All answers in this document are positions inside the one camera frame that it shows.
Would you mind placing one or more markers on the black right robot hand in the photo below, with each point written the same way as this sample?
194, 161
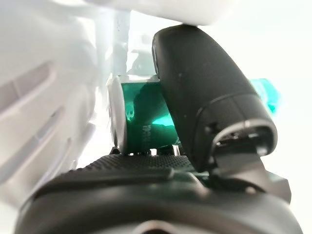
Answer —
207, 97

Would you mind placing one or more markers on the tall green drink can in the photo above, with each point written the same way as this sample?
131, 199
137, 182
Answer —
146, 109

